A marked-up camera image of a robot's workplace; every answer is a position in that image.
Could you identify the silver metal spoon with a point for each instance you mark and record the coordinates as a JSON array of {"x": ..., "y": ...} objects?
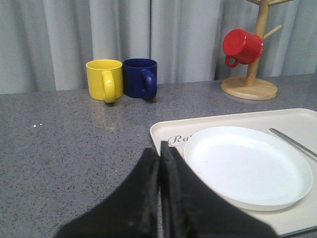
[{"x": 293, "y": 142}]

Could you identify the yellow mug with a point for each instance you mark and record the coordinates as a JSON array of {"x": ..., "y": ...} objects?
[{"x": 105, "y": 79}]

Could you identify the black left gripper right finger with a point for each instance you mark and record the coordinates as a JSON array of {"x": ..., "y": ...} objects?
[{"x": 190, "y": 209}]

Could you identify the cream rabbit serving tray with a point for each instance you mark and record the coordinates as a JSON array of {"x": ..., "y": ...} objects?
[{"x": 299, "y": 124}]

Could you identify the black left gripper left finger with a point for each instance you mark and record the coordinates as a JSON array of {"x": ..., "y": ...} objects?
[{"x": 131, "y": 211}]

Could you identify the red mug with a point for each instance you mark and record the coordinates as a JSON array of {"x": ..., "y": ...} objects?
[{"x": 241, "y": 47}]

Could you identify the dark blue mug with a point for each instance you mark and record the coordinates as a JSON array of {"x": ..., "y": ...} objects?
[{"x": 140, "y": 78}]

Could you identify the wooden mug tree stand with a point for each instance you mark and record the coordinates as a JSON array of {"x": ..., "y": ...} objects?
[{"x": 250, "y": 87}]

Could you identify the white round plate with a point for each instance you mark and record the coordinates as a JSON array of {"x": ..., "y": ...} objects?
[{"x": 249, "y": 168}]

